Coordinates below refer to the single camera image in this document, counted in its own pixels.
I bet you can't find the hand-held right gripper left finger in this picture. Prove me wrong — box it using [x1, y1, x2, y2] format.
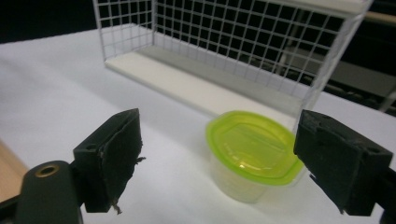
[73, 107, 147, 216]

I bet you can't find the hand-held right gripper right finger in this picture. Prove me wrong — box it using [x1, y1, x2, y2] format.
[293, 108, 394, 217]

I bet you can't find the clear container with green lid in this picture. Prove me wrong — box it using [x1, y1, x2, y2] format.
[205, 110, 304, 204]

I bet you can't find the white wire grid shelf rack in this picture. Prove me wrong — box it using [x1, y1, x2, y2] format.
[92, 0, 375, 130]

